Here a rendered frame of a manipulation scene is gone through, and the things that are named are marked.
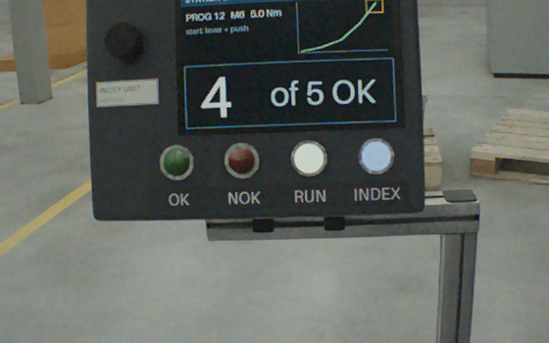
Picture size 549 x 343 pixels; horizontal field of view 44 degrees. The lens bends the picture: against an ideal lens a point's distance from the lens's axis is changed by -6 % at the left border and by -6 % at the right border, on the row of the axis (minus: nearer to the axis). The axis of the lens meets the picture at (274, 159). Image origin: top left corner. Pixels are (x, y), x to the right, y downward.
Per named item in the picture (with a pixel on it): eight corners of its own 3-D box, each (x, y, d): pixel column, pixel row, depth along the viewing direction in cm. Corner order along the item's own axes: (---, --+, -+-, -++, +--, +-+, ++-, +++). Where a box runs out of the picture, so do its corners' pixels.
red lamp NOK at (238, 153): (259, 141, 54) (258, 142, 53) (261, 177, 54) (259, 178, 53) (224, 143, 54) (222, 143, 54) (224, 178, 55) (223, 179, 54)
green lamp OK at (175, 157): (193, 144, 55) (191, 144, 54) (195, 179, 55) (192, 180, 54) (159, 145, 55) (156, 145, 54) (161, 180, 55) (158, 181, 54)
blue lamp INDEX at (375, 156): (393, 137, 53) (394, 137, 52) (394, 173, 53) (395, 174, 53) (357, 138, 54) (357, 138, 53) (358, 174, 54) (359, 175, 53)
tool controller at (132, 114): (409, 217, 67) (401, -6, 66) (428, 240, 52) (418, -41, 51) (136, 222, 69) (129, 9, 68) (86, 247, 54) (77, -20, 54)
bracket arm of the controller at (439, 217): (473, 220, 64) (474, 189, 63) (478, 233, 61) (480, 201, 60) (212, 228, 66) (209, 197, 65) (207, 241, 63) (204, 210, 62)
